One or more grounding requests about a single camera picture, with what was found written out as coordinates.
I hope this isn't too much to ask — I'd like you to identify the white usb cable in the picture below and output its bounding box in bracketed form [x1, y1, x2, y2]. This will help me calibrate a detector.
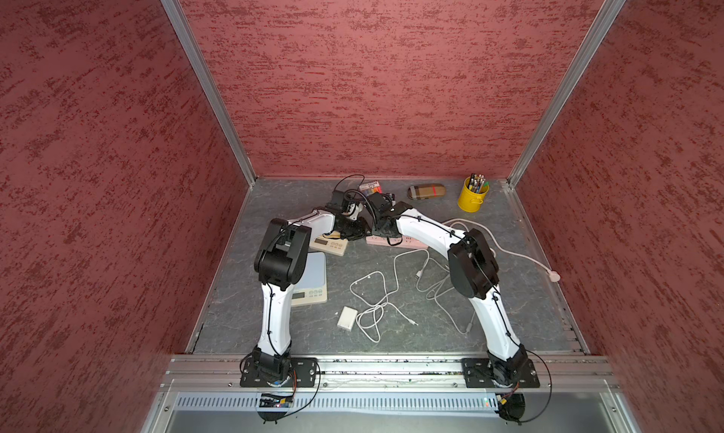
[392, 248, 476, 336]
[349, 270, 420, 344]

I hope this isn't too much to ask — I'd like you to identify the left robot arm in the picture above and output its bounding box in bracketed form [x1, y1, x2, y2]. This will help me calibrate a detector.
[250, 190, 371, 386]

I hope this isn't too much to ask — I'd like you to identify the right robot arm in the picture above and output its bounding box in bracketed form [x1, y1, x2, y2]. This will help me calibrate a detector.
[366, 193, 529, 388]

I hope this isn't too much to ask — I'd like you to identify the blue top electronic scale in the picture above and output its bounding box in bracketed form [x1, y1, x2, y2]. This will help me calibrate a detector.
[291, 252, 328, 307]

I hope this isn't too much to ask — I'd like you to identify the rainbow marker pack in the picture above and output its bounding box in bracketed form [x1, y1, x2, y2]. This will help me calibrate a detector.
[358, 181, 383, 196]

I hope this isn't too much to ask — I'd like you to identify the pink power strip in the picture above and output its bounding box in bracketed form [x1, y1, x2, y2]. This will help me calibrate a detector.
[366, 236, 427, 249]

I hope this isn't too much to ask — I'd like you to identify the plaid pencil case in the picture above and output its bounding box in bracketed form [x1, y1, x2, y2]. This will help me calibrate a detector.
[407, 184, 447, 200]

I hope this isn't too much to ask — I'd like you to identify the white square charger block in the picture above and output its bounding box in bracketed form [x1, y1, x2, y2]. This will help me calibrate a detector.
[337, 306, 358, 331]

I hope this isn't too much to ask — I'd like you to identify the yellow pen holder cup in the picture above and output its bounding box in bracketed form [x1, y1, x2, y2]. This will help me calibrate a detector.
[457, 174, 490, 213]

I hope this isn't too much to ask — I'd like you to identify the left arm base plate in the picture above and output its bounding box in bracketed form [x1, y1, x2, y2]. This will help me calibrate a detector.
[239, 355, 320, 389]

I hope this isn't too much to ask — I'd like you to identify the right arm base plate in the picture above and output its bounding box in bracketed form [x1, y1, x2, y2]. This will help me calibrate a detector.
[461, 358, 540, 391]

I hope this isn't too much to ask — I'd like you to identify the aluminium corner post left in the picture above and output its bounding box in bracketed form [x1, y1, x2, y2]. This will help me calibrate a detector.
[160, 0, 258, 187]

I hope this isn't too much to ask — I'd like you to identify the aluminium corner post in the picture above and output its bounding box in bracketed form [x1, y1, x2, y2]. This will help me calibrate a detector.
[160, 0, 258, 187]
[507, 0, 628, 190]

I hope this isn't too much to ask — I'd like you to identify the aluminium corner post right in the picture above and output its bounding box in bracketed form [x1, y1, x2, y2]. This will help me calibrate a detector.
[507, 0, 628, 190]

